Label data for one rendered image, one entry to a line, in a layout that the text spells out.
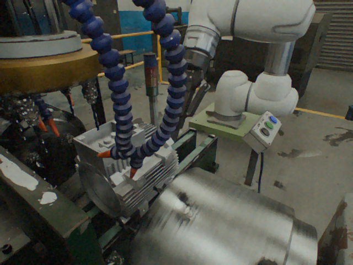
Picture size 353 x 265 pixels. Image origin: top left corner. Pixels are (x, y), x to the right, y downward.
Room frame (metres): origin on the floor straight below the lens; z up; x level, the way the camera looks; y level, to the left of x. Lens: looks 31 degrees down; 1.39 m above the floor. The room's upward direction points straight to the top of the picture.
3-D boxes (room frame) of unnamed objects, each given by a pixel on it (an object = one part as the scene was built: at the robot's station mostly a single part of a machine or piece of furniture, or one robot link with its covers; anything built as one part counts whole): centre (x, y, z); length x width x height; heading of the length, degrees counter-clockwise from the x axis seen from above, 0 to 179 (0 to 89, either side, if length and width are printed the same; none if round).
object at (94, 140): (0.40, 0.15, 1.11); 0.12 x 0.11 x 0.07; 144
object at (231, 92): (1.07, -0.30, 1.00); 0.18 x 0.16 x 0.22; 62
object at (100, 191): (0.44, 0.13, 1.02); 0.20 x 0.19 x 0.19; 144
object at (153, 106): (0.97, 0.12, 1.01); 0.08 x 0.08 x 0.42; 55
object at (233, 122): (1.09, -0.27, 0.87); 0.22 x 0.18 x 0.06; 58
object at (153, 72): (0.97, 0.12, 1.14); 0.06 x 0.06 x 0.04
